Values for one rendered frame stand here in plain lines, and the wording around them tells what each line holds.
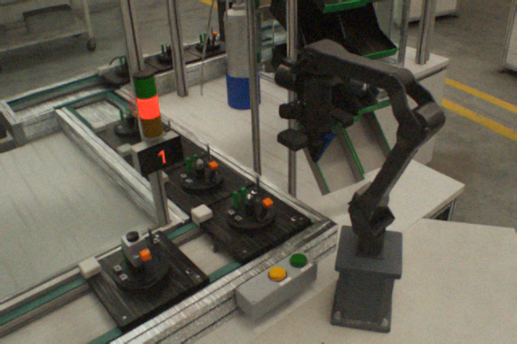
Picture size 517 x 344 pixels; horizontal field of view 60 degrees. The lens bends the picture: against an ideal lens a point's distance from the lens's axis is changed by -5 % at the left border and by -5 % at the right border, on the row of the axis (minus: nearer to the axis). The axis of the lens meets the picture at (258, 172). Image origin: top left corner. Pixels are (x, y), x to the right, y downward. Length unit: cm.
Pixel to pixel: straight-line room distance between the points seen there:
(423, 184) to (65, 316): 120
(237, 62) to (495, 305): 140
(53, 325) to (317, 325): 64
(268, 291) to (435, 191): 78
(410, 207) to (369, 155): 22
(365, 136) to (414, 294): 53
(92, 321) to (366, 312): 65
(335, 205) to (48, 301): 90
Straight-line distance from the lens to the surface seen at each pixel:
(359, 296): 113
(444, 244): 148
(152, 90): 112
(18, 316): 126
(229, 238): 127
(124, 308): 114
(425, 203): 163
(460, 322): 128
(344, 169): 143
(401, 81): 86
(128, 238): 113
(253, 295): 113
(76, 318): 124
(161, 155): 119
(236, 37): 207
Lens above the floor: 180
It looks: 33 degrees down
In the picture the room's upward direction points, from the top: 3 degrees counter-clockwise
